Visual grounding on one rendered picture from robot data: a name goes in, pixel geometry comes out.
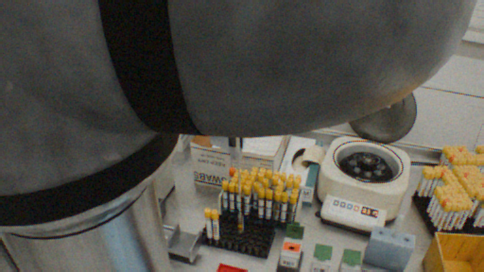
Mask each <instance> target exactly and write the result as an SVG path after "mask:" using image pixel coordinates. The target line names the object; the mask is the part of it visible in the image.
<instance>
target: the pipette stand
mask: <svg viewBox="0 0 484 272"><path fill-rule="evenodd" d="M394 232H395V230H393V229H386V228H383V227H381V228H380V227H377V226H375V225H373V227H372V232H371V236H370V239H369V242H368V244H367V246H366V249H365V254H364V259H363V261H362V263H361V267H360V269H362V270H364V271H366V270H367V271H369V272H404V270H405V268H406V265H407V263H408V261H409V259H410V257H411V255H412V253H413V251H414V248H415V237H416V235H413V236H412V235H410V234H408V233H402V232H400V231H397V232H396V235H395V238H393V234H394Z"/></svg>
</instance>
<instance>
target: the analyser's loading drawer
mask: <svg viewBox="0 0 484 272"><path fill-rule="evenodd" d="M163 226H164V225H163ZM164 236H167V239H165V240H166V244H167V250H168V252H170V253H173V254H177V255H181V256H183V257H186V258H189V259H190V262H193V261H194V260H195V258H196V256H197V253H198V251H199V248H200V247H201V245H202V243H203V235H202V230H199V233H198V235H195V234H191V233H187V232H184V231H181V229H180V223H179V224H178V225H177V226H176V228H171V227H168V226H164Z"/></svg>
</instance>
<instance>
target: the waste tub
mask: <svg viewBox="0 0 484 272"><path fill-rule="evenodd" d="M423 267H424V272H484V235H481V236H480V235H472V234H471V235H468V234H455V233H447V232H445V233H442V232H435V235H434V237H433V240H432V243H431V245H430V247H429V248H428V250H427V251H426V253H425V255H424V257H423Z"/></svg>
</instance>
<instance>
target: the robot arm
mask: <svg viewBox="0 0 484 272"><path fill-rule="evenodd" d="M476 1H477V0H0V237H1V238H2V240H3V242H4V244H5V246H6V247H7V249H8V251H9V254H10V255H11V256H12V258H13V260H14V262H16V264H17V266H18V268H19V269H20V270H21V272H171V266H170V261H169V255H168V250H167V244H166V240H165V238H164V226H163V220H162V214H161V208H160V201H159V196H158V191H157V187H156V182H155V179H156V178H157V177H158V176H159V175H160V174H161V173H162V172H163V171H164V169H165V167H166V166H167V165H168V163H169V162H171V161H172V159H173V157H174V155H175V154H176V152H177V150H178V148H179V147H178V144H179V141H180V138H181V134H188V135H200V136H210V138H209V141H210V143H211V144H212V145H214V146H217V147H219V148H222V149H224V150H227V151H229V152H230V154H231V157H232V159H233V161H236V160H237V159H238V157H239V156H240V154H241V151H240V147H242V148H244V143H245V138H258V137H268V136H279V135H289V134H296V133H302V132H306V131H311V130H320V129H324V128H331V127H336V126H339V125H343V124H345V123H349V122H352V121H353V120H356V119H358V118H361V117H363V116H365V115H369V114H372V113H375V112H376V111H380V110H381V109H383V108H385V107H386V106H388V107H389V106H391V105H392V104H395V103H396V102H398V101H400V100H401V99H404V98H405V97H406V96H407V95H408V94H410V93H412V92H414V91H415V90H416V89H417V88H419V87H421V86H422V85H423V84H424V83H425V82H427V81H428V80H429V79H430V78H431V77H434V76H435V74H437V73H438V71H439V70H440V69H441V67H442V66H444V65H445V64H446V62H447V61H448V60H449V59H450V58H452V57H453V56H454V54H455V51H457V48H458V46H459V44H460V41H462V38H463V37H464V34H466V32H467V29H468V26H469V24H470V21H471V18H472V16H473V13H474V10H475V6H476Z"/></svg>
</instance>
